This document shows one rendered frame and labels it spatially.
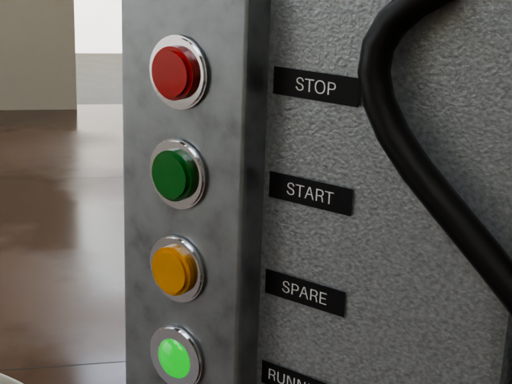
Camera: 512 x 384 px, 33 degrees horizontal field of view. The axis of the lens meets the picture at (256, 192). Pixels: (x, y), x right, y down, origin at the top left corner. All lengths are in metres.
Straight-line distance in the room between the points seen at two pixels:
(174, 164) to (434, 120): 0.13
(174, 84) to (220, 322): 0.12
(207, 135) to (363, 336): 0.12
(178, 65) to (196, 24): 0.02
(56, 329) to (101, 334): 0.19
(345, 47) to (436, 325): 0.13
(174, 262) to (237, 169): 0.06
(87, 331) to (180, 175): 3.17
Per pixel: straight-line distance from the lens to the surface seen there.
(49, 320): 3.70
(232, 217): 0.42
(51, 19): 7.54
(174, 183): 0.43
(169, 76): 0.42
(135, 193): 0.46
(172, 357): 0.47
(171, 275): 0.45
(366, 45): 0.37
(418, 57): 0.37
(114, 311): 3.75
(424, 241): 0.39
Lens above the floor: 1.59
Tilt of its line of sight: 17 degrees down
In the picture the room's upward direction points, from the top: 2 degrees clockwise
